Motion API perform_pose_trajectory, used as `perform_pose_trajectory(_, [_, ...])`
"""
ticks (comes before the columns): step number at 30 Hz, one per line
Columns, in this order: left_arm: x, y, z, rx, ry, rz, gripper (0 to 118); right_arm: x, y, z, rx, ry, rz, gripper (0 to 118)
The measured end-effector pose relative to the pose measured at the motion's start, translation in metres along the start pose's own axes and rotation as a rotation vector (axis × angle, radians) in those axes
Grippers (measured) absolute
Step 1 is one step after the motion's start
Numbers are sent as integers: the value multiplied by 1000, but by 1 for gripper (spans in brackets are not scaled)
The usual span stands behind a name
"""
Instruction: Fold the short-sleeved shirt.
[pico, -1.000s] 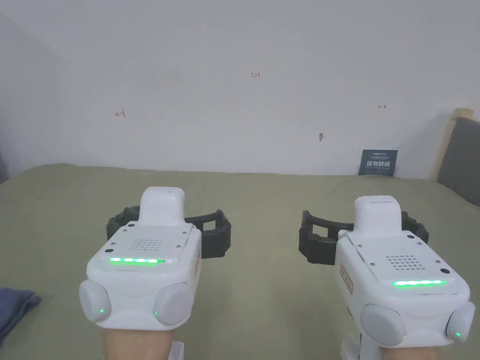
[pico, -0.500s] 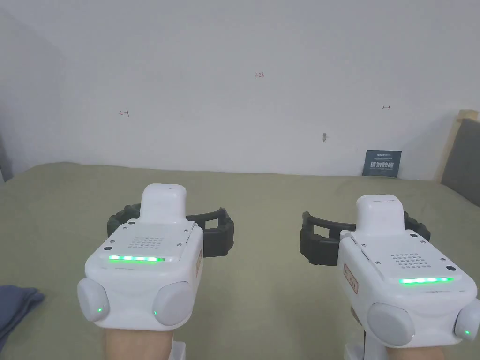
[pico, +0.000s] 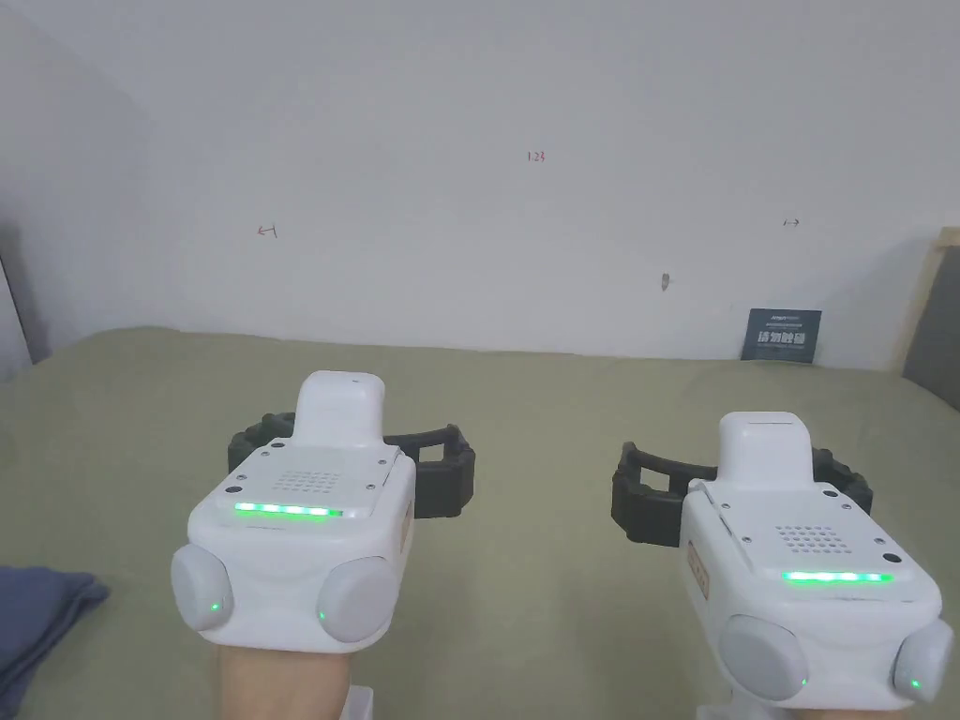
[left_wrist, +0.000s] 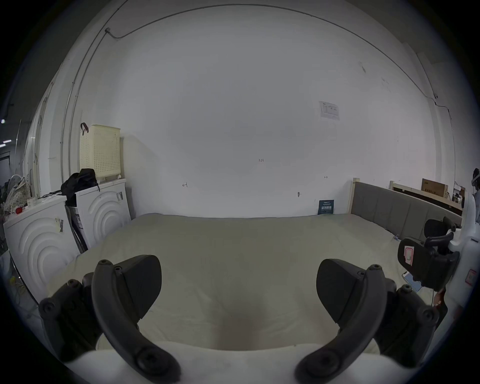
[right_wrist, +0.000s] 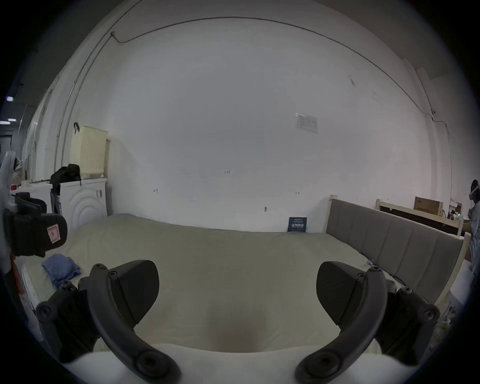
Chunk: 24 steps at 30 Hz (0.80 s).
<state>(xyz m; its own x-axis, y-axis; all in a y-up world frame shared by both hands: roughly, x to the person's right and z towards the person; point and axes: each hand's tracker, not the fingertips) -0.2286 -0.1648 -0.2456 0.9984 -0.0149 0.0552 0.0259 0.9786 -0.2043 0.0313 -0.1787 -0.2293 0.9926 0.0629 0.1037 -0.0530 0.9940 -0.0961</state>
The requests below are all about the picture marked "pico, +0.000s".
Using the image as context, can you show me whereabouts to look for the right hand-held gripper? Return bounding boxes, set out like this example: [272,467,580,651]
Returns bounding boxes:
[610,410,958,720]

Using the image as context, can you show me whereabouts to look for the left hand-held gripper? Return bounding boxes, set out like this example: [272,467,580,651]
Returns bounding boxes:
[171,369,478,720]

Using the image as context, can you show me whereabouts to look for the person's left hand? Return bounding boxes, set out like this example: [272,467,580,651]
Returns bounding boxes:
[217,641,355,720]

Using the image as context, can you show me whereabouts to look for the dark printed card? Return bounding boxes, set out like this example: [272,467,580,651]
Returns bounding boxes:
[740,307,824,365]

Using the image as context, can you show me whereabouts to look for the bed with pale green sheet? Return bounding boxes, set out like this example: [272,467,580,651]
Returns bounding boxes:
[0,326,960,720]

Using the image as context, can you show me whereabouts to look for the grey padded wooden-framed headboard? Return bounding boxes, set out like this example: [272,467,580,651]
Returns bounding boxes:
[880,226,960,415]

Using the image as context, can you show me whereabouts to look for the dark blue garment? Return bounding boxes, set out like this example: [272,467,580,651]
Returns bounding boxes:
[0,565,113,697]

